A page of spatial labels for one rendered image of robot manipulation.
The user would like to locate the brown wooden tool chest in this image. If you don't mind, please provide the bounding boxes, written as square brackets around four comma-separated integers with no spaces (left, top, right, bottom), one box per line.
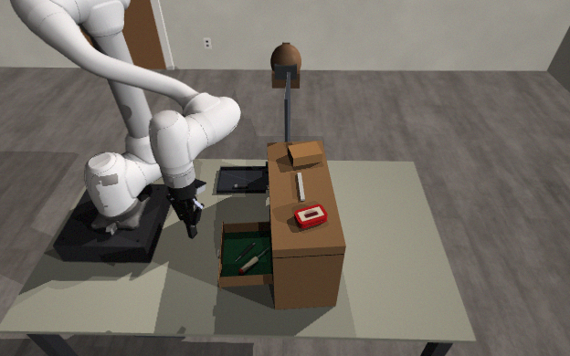
[217,141,346,309]

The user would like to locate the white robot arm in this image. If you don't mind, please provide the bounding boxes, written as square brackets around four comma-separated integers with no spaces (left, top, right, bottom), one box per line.
[10,0,240,235]

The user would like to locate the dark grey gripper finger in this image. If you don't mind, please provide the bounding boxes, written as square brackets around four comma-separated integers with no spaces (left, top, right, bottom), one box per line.
[182,198,205,239]
[166,194,191,238]

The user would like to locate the cream-handled screwdriver with red band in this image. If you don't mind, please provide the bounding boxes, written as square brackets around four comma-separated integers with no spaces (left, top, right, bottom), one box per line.
[238,247,269,275]

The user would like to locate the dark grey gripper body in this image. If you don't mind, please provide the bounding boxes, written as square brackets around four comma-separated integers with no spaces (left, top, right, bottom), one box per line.
[168,182,197,208]

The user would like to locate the red rectangular tin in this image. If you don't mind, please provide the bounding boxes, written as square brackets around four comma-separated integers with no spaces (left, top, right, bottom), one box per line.
[294,204,327,228]

